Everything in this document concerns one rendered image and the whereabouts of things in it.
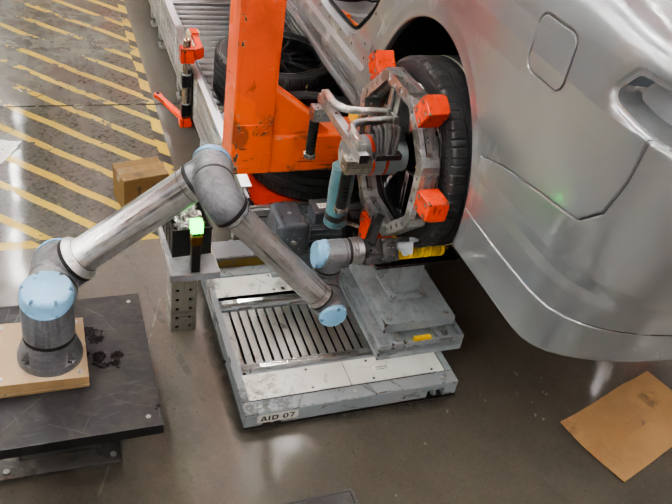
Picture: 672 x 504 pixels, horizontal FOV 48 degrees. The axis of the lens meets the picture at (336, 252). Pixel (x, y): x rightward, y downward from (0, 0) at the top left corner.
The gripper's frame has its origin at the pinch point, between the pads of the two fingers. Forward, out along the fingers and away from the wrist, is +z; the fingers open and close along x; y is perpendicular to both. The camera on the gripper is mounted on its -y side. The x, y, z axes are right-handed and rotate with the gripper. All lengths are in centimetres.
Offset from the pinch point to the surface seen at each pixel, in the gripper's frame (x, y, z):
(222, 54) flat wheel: -138, -119, -28
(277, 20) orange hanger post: -9, -81, -37
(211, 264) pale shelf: -27, 0, -66
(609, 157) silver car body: 97, -4, 3
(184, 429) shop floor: -35, 55, -79
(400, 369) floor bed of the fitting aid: -33, 46, 3
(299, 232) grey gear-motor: -50, -12, -25
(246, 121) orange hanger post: -37, -54, -45
